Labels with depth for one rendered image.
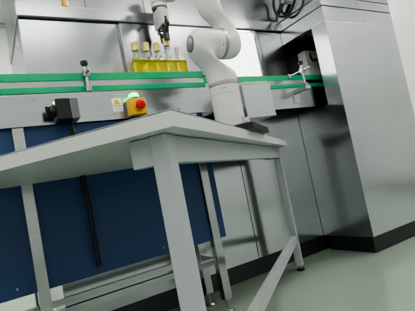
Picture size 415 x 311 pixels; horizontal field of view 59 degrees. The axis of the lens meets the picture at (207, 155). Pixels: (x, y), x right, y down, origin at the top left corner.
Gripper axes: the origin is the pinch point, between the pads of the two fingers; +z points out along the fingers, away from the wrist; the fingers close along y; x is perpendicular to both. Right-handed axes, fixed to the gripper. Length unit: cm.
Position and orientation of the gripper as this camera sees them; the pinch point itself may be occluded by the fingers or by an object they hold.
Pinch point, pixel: (165, 38)
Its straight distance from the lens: 200.3
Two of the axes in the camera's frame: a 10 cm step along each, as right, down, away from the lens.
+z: 1.9, 9.8, -0.7
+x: 8.5, -1.3, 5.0
